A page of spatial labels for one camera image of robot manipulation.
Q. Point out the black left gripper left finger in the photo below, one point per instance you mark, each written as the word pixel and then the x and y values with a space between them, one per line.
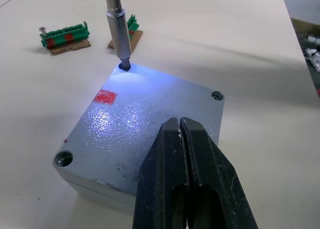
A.
pixel 162 176

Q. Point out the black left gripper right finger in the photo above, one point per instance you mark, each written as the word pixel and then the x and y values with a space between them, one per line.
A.
pixel 215 184

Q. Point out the grey metal box lid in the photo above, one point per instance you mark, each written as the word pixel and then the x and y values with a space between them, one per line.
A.
pixel 125 129

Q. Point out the electric screwdriver with silver bit holder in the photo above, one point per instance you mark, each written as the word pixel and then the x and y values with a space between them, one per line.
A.
pixel 117 34

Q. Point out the grey metal box base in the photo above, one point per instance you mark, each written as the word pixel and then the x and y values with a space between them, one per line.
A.
pixel 100 196

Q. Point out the silver cross-head screw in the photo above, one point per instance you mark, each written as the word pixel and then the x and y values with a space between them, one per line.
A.
pixel 43 30

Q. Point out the brown cardboard piece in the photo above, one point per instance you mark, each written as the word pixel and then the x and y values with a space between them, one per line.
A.
pixel 75 47
pixel 136 37

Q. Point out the green terminal block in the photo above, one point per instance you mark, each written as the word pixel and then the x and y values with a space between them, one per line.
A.
pixel 132 24
pixel 60 35

